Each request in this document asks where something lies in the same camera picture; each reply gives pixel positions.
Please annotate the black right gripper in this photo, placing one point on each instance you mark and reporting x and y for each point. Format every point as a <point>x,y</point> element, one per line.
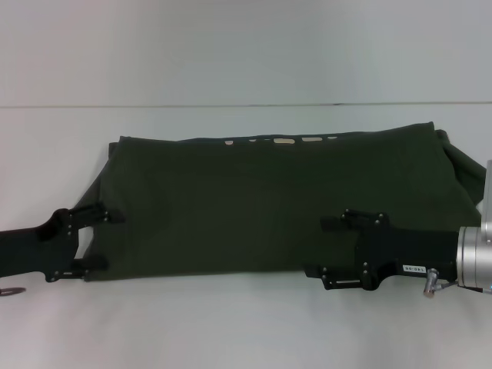
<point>407,250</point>

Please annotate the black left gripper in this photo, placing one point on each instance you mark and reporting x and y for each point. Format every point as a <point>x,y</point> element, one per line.
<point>38,246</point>

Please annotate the dark green t-shirt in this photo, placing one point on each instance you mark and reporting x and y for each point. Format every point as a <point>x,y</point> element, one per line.
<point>250,200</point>

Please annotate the white serial number label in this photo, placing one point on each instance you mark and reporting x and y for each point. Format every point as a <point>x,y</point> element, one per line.
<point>412,269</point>

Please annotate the silver right wrist connector plug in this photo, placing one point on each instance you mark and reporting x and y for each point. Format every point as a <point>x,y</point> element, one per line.
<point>431,284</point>

